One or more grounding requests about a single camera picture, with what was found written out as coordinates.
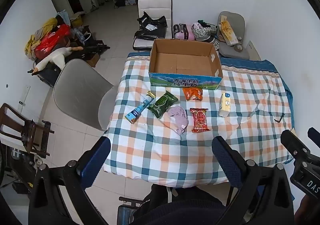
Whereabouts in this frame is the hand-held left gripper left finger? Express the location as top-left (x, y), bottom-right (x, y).
top-left (29, 136), bottom-right (112, 225)

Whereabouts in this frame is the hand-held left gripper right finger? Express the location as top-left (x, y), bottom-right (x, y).
top-left (212, 136), bottom-right (295, 225)

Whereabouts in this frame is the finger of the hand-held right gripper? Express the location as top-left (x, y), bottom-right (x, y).
top-left (280, 129), bottom-right (310, 158)
top-left (307, 127), bottom-right (320, 142)

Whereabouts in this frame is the red snack packet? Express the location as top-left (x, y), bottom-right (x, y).
top-left (189, 107), bottom-right (210, 133)

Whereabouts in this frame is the yellow tissue pack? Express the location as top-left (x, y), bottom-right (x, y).
top-left (219, 92), bottom-right (232, 117)

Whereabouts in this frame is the purple cloth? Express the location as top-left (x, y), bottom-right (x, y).
top-left (167, 105), bottom-right (189, 135)

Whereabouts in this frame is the blue tube-shaped packet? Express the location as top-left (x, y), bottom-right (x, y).
top-left (124, 91), bottom-right (156, 125)

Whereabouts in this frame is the orange snack packet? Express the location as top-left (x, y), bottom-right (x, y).
top-left (182, 87), bottom-right (203, 101)

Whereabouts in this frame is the green snack packet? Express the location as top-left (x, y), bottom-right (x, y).
top-left (146, 90), bottom-right (178, 119)

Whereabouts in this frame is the person's right forearm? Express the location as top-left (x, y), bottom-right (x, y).
top-left (295, 194), bottom-right (320, 225)

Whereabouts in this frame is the plaid blanket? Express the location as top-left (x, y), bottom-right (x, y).
top-left (104, 52), bottom-right (295, 188)

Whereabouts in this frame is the person's dark clothing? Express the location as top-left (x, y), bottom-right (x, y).
top-left (135, 184), bottom-right (225, 225)

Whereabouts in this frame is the dark wooden chair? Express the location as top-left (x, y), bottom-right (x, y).
top-left (0, 103), bottom-right (55, 158)

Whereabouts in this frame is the plain grey shell chair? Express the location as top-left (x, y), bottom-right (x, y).
top-left (53, 59), bottom-right (119, 132)

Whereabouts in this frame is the beige board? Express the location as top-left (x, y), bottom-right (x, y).
top-left (246, 40), bottom-right (262, 61)

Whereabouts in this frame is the black luggage bag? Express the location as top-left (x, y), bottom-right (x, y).
top-left (35, 62), bottom-right (62, 88)

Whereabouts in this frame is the small brown cardboard box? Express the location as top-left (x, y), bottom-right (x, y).
top-left (86, 53), bottom-right (101, 67)

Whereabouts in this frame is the white goose plush toy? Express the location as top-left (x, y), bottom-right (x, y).
top-left (34, 46), bottom-right (83, 74)

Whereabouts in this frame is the black tripod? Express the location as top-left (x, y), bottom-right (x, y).
top-left (80, 40), bottom-right (110, 60)

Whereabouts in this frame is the yellow paper packet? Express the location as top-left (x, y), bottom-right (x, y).
top-left (219, 20), bottom-right (238, 46)

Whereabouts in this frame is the red plastic bag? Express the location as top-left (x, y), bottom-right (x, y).
top-left (34, 25), bottom-right (71, 59)

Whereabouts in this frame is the pack of water bottles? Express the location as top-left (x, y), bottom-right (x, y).
top-left (72, 27), bottom-right (87, 41)

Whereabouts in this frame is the patterned tote bag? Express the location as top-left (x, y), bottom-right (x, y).
top-left (191, 22), bottom-right (218, 40)

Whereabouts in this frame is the grey chair with clutter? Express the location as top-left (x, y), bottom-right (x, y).
top-left (214, 11), bottom-right (250, 60)

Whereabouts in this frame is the pink suitcase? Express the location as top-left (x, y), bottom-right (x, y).
top-left (173, 23), bottom-right (195, 40)

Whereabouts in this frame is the yellow bin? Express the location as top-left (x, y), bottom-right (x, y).
top-left (70, 12), bottom-right (87, 28)

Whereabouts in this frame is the black plastic bag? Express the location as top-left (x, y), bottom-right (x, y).
top-left (134, 11), bottom-right (167, 40)

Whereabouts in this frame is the yellow cloth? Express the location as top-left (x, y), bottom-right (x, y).
top-left (24, 18), bottom-right (58, 59)

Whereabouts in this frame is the light blue cloth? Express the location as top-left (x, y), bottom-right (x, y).
top-left (57, 10), bottom-right (70, 23)

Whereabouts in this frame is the white padded chair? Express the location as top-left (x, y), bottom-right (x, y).
top-left (132, 0), bottom-right (173, 51)

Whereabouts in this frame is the dark stool frame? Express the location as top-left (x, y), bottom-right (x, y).
top-left (117, 196), bottom-right (150, 225)

